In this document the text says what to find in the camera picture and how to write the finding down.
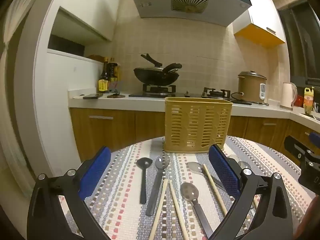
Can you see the range hood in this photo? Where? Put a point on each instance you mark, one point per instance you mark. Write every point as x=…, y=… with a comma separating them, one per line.
x=185, y=7

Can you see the yellow bottomed wall cabinet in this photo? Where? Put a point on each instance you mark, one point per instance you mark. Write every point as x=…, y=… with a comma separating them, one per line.
x=260, y=17

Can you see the dark round trivet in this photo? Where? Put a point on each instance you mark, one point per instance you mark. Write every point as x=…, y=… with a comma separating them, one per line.
x=115, y=95

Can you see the dark window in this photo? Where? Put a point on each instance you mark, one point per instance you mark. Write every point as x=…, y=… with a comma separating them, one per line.
x=302, y=45

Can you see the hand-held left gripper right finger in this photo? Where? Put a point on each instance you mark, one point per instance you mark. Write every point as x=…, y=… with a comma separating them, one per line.
x=223, y=172

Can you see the white kitchen countertop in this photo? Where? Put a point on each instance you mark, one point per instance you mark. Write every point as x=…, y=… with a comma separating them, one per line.
x=120, y=102

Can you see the small black spoon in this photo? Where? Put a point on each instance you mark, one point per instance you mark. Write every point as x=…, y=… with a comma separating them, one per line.
x=143, y=180

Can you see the striped woven tablecloth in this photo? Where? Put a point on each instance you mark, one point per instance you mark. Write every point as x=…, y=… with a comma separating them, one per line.
x=125, y=205

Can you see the brown rice cooker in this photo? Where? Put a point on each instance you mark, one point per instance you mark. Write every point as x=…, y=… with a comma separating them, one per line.
x=250, y=87

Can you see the red container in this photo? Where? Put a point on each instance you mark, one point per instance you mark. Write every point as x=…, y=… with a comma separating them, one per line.
x=299, y=101

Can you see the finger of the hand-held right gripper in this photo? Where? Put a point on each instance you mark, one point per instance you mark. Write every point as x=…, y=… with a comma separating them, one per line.
x=293, y=146
x=315, y=137

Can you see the wooden chopstick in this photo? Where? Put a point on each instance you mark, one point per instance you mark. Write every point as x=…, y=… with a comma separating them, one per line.
x=215, y=190
x=159, y=210
x=178, y=210

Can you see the clear plastic spoon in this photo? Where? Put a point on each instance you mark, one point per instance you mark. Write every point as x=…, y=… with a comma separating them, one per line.
x=245, y=165

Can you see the red label sauce bottle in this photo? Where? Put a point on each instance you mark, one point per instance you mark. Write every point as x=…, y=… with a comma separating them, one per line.
x=113, y=72

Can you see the yellow label soy sauce bottle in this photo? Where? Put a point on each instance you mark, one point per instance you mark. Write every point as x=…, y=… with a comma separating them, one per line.
x=103, y=80

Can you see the wooden base cabinets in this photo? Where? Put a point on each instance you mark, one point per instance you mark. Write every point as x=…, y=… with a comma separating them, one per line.
x=112, y=130

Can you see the yellow detergent bottle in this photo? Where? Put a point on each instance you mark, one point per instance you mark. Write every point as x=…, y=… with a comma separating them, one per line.
x=308, y=100

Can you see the white electric kettle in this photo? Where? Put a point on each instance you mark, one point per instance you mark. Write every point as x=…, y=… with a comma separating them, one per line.
x=287, y=96

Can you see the yellow slotted plastic basket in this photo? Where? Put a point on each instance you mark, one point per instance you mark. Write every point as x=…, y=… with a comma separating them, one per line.
x=197, y=125

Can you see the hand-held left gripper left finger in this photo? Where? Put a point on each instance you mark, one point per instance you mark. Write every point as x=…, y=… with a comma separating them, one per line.
x=96, y=172

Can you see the black gas stove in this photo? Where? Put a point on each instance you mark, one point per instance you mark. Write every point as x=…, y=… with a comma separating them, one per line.
x=190, y=95

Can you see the white wall cabinet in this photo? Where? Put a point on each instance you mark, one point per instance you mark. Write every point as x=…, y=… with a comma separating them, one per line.
x=87, y=7

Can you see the black wok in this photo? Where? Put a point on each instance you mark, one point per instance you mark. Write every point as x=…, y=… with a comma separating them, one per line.
x=155, y=76

